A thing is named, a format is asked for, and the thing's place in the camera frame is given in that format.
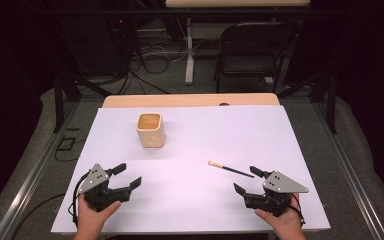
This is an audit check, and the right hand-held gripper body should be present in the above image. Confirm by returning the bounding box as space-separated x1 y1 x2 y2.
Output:
243 170 310 218

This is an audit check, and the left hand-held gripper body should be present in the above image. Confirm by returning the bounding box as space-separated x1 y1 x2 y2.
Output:
77 163 132 212

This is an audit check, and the dark pencil with beige end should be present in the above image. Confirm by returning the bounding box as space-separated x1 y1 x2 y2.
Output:
207 160 256 179

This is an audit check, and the beige square cup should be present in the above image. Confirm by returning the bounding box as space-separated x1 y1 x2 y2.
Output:
135 112 166 149

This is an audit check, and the person's right hand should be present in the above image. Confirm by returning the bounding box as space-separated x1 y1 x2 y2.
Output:
254 192 306 234

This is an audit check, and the person's left hand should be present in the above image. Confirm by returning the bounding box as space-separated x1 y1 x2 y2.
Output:
76 193 122 234

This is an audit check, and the white board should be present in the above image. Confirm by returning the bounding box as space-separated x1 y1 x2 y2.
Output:
50 105 332 234

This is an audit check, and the black metal stand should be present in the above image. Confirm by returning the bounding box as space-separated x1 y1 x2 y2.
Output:
276 69 338 135
53 71 113 134

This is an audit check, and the light wooden table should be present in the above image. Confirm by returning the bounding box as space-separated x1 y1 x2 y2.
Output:
101 92 281 109

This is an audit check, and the black folding chair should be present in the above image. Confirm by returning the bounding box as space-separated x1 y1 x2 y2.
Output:
213 21 301 94

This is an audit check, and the white desk leg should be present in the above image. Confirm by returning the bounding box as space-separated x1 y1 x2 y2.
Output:
183 17 195 86

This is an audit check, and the black equipment cabinet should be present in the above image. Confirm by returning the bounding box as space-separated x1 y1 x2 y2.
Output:
59 13 128 78

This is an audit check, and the black metal crossbar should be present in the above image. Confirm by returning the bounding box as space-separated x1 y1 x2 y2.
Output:
36 9 348 16

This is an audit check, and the left hand-held gripper black cable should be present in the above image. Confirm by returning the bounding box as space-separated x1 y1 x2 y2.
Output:
68 169 93 228

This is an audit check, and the hand-held gripper black cable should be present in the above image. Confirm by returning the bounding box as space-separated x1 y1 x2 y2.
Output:
68 169 93 228
289 201 306 228

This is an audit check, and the right hand-held gripper black cable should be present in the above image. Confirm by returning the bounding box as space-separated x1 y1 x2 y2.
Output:
289 201 306 228

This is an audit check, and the small black frame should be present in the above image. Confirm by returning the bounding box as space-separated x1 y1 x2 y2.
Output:
57 135 76 152

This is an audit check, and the black floor cable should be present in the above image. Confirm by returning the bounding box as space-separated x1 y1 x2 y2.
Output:
11 192 67 240

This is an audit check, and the aluminium rail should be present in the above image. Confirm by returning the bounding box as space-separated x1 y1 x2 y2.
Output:
313 99 384 240
0 99 81 240

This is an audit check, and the tangle of floor cables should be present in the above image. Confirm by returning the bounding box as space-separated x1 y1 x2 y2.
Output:
113 19 188 96

